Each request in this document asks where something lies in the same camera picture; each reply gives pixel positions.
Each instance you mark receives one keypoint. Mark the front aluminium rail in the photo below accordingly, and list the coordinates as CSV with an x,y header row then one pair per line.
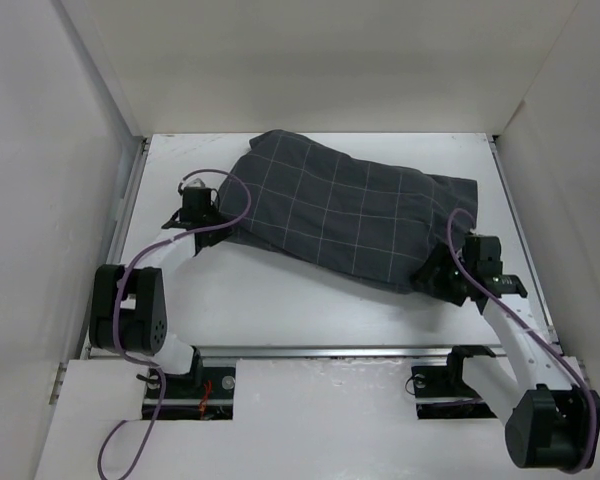
x,y
327,352

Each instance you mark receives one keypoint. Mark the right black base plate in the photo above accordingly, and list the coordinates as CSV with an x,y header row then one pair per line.
x,y
438,397

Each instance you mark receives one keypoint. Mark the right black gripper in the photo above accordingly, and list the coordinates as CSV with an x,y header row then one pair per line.
x,y
441,256

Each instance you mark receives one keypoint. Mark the dark plaid pillowcase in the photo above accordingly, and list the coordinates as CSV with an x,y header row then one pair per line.
x,y
371,222

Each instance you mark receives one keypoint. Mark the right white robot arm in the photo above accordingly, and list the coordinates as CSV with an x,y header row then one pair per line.
x,y
551,418

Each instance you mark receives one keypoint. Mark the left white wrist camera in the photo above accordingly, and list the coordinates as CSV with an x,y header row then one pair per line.
x,y
190,182

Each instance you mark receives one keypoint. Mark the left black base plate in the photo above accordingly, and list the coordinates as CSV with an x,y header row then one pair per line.
x,y
208,395

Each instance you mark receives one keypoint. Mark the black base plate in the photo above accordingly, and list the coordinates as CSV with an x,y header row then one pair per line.
x,y
208,395
438,397

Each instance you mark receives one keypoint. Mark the left aluminium rail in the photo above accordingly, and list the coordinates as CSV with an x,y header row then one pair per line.
x,y
127,170

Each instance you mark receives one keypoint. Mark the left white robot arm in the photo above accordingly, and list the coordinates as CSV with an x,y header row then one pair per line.
x,y
143,326

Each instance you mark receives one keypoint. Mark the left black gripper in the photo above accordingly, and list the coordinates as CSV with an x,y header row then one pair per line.
x,y
220,235

